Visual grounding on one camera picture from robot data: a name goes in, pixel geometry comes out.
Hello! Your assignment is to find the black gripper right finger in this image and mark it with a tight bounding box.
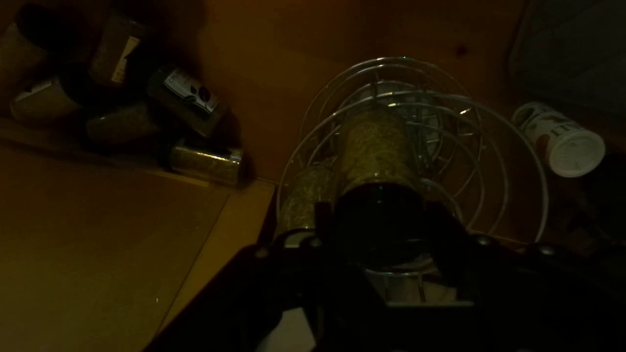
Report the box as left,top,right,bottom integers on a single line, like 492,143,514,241
418,202,486,309

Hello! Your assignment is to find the spice bottle with white label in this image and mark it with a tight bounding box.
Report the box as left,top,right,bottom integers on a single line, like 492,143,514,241
85,14,146,88

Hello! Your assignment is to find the white plastic bottle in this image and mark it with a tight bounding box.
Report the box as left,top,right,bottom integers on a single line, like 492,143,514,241
510,100,608,180

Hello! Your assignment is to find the glass jar of yellow spice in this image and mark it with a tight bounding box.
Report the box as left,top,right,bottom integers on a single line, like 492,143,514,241
168,143,246,190

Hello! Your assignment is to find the spice jar with silver lid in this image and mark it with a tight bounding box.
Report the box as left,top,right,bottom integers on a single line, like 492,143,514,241
146,63,222,135

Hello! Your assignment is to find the spice bottle with white cap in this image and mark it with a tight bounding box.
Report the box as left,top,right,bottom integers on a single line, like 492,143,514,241
7,77,81,126

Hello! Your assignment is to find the round wire spice rack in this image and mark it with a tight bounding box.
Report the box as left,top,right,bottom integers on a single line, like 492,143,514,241
275,55,551,280

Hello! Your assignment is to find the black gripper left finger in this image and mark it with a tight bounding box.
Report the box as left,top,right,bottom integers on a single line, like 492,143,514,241
310,200,348,315

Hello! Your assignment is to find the spice bottle with black lid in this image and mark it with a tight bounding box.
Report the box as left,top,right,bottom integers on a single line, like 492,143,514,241
332,108,428,270

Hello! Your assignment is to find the brown spice bottle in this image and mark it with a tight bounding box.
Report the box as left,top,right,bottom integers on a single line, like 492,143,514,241
81,102,160,147

